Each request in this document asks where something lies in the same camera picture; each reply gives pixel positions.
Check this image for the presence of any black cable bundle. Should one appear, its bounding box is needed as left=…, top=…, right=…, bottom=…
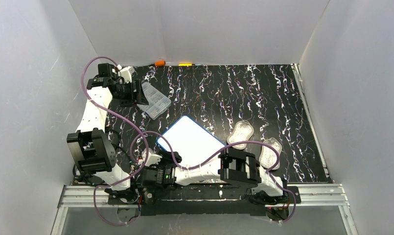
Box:
left=72, top=164, right=100, bottom=187

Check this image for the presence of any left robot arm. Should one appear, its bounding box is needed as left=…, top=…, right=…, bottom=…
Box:
left=67, top=63, right=148, bottom=191

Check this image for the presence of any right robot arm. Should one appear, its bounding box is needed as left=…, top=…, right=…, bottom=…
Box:
left=136, top=149, right=284, bottom=197

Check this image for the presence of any blue framed whiteboard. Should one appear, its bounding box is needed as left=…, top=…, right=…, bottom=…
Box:
left=157, top=115, right=225, bottom=167

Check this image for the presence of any silver mesh scrubber pad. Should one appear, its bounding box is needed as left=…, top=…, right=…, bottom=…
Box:
left=227, top=120, right=254, bottom=144

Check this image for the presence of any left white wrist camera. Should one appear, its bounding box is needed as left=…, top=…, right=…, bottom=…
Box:
left=117, top=65, right=135, bottom=83

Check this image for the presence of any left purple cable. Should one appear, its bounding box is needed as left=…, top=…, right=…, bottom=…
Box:
left=80, top=56, right=150, bottom=227

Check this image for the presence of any orange marker cap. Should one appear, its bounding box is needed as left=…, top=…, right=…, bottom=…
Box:
left=154, top=60, right=166, bottom=67

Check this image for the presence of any aluminium front rail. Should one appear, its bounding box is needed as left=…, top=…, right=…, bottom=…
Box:
left=58, top=184, right=350, bottom=208

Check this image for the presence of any clear plastic screw box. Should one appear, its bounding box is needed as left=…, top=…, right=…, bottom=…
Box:
left=137, top=82, right=172, bottom=120

